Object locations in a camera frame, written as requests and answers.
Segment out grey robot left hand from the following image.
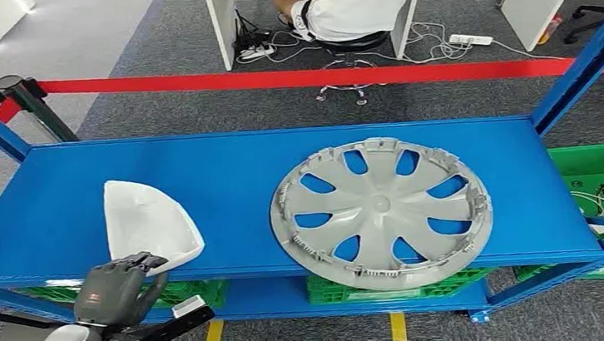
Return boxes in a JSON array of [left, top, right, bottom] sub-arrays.
[[69, 250, 176, 332]]

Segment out white plastic shell part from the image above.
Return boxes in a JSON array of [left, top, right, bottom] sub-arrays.
[[101, 171, 208, 281]]

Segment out blue metal shelf rack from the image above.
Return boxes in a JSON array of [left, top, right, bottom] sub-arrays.
[[0, 0, 604, 341]]

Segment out grey wheel hubcap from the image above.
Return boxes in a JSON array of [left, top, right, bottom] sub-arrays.
[[263, 127, 501, 303]]

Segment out white power strip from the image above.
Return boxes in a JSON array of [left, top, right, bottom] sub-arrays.
[[236, 42, 279, 62], [448, 30, 495, 50]]

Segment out black stool chrome base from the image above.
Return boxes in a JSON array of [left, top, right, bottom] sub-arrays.
[[310, 30, 397, 110]]

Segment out person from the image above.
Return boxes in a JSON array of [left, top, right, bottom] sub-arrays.
[[271, 0, 426, 49]]

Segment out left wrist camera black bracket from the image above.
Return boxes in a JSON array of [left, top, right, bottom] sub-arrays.
[[121, 294, 219, 341]]

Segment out black stanchion post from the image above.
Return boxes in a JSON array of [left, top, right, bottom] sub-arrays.
[[0, 69, 80, 151]]

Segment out white tangled cable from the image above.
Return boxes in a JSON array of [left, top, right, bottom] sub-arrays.
[[371, 7, 570, 78]]

